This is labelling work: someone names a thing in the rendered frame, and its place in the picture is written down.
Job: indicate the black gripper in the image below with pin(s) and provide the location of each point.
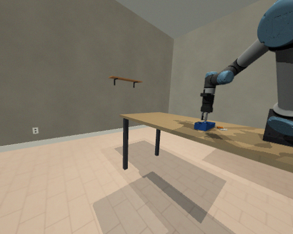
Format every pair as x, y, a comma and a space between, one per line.
207, 102

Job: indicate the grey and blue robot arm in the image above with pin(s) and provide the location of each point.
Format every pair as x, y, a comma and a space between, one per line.
275, 34

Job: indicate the blue rack of bins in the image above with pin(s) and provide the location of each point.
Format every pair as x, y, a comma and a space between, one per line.
204, 126

